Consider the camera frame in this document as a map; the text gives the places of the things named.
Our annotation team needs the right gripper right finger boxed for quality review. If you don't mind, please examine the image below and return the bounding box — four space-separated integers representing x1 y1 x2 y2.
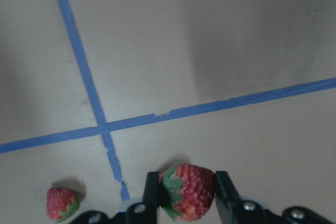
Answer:
215 171 278 223

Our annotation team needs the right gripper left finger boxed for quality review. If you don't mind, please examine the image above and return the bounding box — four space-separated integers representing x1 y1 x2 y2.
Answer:
117 172 160 224

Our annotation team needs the red strawberry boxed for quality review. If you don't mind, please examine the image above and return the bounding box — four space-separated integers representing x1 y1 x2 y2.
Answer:
46 187 80 223
159 164 215 221

